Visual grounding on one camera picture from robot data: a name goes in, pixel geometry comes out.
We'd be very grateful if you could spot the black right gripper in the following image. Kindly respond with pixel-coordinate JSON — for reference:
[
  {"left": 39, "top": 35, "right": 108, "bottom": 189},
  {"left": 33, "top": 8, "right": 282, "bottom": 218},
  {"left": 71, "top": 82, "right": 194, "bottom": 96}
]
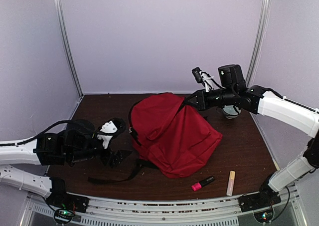
[{"left": 184, "top": 87, "right": 236, "bottom": 111}]

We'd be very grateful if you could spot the right aluminium frame post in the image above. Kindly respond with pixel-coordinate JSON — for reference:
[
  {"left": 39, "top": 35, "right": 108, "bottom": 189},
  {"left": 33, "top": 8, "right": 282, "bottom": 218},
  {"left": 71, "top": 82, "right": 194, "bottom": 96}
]
[{"left": 246, "top": 0, "right": 271, "bottom": 86}]

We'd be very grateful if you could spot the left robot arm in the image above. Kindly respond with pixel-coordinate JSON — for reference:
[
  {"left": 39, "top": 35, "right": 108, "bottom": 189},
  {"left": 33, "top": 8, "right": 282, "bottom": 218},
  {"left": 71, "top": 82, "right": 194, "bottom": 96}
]
[{"left": 0, "top": 118, "right": 132, "bottom": 208}]

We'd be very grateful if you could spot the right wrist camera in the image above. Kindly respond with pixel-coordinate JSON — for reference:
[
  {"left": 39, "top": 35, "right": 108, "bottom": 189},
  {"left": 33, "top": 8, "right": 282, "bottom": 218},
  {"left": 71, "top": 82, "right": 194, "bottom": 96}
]
[{"left": 191, "top": 67, "right": 215, "bottom": 92}]

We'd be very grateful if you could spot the pale blue ceramic bowl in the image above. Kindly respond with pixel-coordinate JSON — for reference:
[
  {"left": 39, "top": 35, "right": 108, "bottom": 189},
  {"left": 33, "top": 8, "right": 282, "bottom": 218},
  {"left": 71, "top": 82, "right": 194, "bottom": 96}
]
[{"left": 222, "top": 105, "right": 241, "bottom": 119}]

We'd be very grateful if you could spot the pale yellow highlighter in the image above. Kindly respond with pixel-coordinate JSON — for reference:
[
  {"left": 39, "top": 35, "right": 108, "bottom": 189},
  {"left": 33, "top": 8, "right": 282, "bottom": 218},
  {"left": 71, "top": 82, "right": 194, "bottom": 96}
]
[{"left": 226, "top": 171, "right": 236, "bottom": 196}]

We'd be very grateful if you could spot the red student backpack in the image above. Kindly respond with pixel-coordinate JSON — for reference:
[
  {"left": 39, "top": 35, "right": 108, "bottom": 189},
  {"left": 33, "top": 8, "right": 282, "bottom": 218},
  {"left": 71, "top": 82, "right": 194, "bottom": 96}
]
[{"left": 87, "top": 92, "right": 224, "bottom": 186}]

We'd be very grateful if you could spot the left aluminium frame post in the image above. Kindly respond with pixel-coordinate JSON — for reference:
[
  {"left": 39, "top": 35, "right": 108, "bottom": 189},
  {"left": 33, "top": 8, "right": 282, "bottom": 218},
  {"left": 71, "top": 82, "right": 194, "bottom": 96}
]
[{"left": 54, "top": 0, "right": 84, "bottom": 98}]

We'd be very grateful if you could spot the pink black highlighter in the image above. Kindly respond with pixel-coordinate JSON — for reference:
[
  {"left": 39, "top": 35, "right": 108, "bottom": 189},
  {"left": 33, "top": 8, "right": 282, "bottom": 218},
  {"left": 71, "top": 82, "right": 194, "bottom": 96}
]
[{"left": 191, "top": 176, "right": 215, "bottom": 192}]

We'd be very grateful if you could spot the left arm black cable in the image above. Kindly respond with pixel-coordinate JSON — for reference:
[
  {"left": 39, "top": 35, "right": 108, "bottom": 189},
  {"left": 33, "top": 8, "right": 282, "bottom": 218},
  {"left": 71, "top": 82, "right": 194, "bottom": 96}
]
[{"left": 0, "top": 120, "right": 110, "bottom": 147}]

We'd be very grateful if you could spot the front aluminium rail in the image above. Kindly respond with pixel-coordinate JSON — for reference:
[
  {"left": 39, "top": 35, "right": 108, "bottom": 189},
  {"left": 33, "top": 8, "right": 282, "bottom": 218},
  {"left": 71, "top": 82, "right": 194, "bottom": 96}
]
[{"left": 24, "top": 183, "right": 300, "bottom": 226}]

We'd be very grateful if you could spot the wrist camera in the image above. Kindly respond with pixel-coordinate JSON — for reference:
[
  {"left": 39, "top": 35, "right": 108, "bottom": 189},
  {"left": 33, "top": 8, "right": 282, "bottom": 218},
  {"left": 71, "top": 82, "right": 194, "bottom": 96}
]
[
  {"left": 97, "top": 118, "right": 126, "bottom": 149},
  {"left": 191, "top": 67, "right": 215, "bottom": 92}
]

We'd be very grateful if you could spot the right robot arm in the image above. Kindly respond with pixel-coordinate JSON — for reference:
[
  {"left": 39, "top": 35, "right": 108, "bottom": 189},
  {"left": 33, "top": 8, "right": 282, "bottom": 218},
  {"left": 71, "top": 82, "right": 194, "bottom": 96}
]
[{"left": 185, "top": 64, "right": 319, "bottom": 207}]

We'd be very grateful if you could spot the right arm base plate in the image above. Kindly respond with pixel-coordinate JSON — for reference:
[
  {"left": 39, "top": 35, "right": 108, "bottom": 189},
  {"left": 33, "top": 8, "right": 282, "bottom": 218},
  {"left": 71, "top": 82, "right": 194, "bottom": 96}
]
[{"left": 238, "top": 191, "right": 281, "bottom": 212}]

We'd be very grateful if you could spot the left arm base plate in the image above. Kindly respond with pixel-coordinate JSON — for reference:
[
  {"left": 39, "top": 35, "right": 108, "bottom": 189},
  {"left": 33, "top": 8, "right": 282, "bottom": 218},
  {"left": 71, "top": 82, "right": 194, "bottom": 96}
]
[{"left": 46, "top": 194, "right": 89, "bottom": 213}]

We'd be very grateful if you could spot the aluminium frame post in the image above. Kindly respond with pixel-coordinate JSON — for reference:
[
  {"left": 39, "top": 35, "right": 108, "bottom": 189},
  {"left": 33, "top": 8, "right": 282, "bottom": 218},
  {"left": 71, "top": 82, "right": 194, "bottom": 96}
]
[
  {"left": 54, "top": 0, "right": 84, "bottom": 98},
  {"left": 246, "top": 0, "right": 271, "bottom": 86}
]

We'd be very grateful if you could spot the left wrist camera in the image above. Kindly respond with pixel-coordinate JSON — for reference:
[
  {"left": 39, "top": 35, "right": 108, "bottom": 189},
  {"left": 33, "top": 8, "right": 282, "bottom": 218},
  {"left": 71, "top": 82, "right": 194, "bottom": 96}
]
[{"left": 97, "top": 118, "right": 126, "bottom": 149}]

